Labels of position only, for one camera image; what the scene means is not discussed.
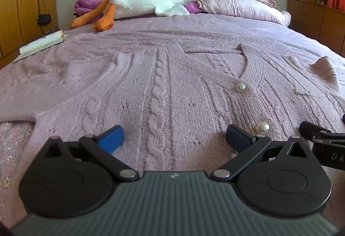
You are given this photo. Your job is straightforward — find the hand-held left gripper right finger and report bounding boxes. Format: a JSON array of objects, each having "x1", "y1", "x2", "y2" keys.
[{"x1": 210, "y1": 124, "x2": 314, "y2": 183}]

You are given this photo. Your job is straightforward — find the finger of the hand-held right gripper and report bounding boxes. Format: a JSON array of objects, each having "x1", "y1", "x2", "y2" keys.
[{"x1": 299, "y1": 121, "x2": 345, "y2": 143}]

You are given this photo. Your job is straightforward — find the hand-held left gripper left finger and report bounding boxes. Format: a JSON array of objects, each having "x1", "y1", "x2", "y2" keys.
[{"x1": 40, "y1": 125, "x2": 140, "y2": 183}]

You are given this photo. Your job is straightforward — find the pink knitted cardigan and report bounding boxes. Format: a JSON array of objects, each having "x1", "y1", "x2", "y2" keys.
[{"x1": 0, "y1": 42, "x2": 345, "y2": 180}]

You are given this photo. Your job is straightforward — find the wooden cabinet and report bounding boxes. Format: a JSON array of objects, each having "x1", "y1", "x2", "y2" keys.
[{"x1": 286, "y1": 0, "x2": 345, "y2": 57}]

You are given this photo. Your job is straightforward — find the white booklet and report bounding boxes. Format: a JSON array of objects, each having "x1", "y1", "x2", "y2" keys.
[{"x1": 13, "y1": 30, "x2": 71, "y2": 62}]

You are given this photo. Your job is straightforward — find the pink checked pillow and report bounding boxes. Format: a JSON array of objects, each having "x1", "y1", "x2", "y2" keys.
[{"x1": 197, "y1": 0, "x2": 292, "y2": 27}]

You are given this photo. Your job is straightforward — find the small black hanging bag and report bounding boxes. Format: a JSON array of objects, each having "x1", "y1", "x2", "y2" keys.
[{"x1": 34, "y1": 0, "x2": 52, "y2": 27}]

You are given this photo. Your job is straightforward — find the white goose plush toy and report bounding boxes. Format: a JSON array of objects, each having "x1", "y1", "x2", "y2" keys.
[{"x1": 71, "y1": 0, "x2": 216, "y2": 31}]

